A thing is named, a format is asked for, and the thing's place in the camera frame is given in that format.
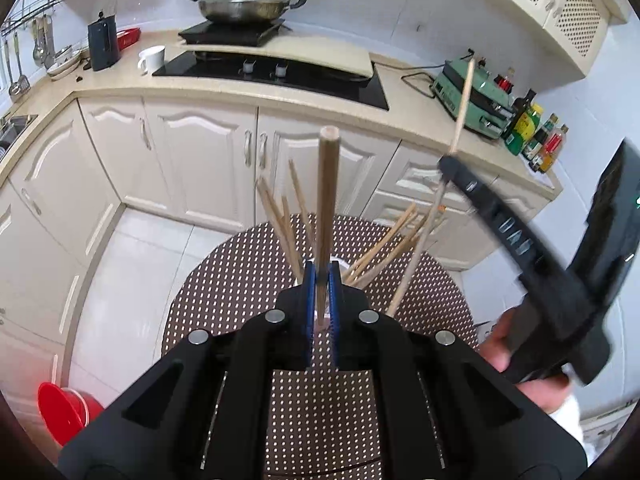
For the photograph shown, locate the red box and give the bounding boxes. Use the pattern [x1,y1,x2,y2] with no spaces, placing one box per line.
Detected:
[116,27,142,51]

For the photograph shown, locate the black glass gas hob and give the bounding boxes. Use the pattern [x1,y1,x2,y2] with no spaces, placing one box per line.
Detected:
[152,50,390,111]

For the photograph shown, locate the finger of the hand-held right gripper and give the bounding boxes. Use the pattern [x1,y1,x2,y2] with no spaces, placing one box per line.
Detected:
[437,154,572,282]

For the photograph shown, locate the cream base cabinets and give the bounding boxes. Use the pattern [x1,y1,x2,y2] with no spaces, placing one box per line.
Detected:
[0,87,563,356]

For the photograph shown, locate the slim wooden chopstick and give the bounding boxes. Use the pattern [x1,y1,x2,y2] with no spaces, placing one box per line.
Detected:
[386,56,477,317]
[315,126,340,331]

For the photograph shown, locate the green yellow label bottle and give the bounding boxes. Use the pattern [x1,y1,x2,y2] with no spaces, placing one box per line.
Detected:
[510,104,544,156]

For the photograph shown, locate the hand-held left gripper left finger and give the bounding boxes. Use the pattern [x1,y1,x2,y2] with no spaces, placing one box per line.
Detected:
[60,259,319,480]

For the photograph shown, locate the bundle of wooden chopsticks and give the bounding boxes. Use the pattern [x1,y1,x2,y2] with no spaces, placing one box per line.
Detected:
[255,159,446,291]

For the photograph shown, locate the dark soy sauce bottle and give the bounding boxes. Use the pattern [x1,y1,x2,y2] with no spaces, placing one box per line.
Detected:
[524,113,558,161]

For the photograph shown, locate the tall dark glass bottle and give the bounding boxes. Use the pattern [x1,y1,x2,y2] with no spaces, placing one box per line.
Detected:
[502,89,537,146]

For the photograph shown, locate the person's right hand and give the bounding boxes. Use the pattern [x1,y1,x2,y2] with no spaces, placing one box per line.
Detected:
[480,306,574,414]

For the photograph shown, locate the green electric grill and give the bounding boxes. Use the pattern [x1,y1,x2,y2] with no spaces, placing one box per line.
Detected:
[431,57,516,140]

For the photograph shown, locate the brown polka dot tablecloth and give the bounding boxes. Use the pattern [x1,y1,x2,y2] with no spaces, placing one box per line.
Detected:
[160,212,481,480]

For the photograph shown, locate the amber red label bottle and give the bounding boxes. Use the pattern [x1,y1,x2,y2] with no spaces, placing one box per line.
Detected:
[537,124,570,173]

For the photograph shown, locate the metal wall utensil rack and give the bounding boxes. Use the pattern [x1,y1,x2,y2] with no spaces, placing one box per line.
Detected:
[0,0,66,36]

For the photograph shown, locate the white mug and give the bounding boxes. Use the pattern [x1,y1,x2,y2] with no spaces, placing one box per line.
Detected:
[137,45,167,76]

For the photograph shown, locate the red plastic bucket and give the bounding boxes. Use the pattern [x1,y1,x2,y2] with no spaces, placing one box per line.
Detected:
[37,381,106,448]

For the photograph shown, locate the stacked plates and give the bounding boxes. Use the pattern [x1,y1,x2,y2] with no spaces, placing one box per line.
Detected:
[47,45,83,81]

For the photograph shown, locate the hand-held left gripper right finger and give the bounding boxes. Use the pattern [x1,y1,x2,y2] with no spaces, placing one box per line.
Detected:
[327,259,587,480]

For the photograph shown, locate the black knife block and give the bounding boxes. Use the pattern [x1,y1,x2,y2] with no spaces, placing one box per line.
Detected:
[88,10,121,72]

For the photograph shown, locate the steel kitchen sink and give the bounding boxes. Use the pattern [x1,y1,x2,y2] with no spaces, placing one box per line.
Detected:
[0,114,38,161]

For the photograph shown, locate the beige kitchen countertop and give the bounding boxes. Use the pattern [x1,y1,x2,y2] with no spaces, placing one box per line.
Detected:
[0,25,566,191]

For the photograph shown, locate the black power cable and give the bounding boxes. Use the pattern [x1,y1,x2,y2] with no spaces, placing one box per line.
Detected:
[400,62,446,98]

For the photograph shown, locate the steel wok with lid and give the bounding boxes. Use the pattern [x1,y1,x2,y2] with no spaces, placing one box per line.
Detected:
[160,0,307,25]

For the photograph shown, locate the black induction cooker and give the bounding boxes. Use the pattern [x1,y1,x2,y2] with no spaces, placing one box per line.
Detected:
[178,19,293,47]

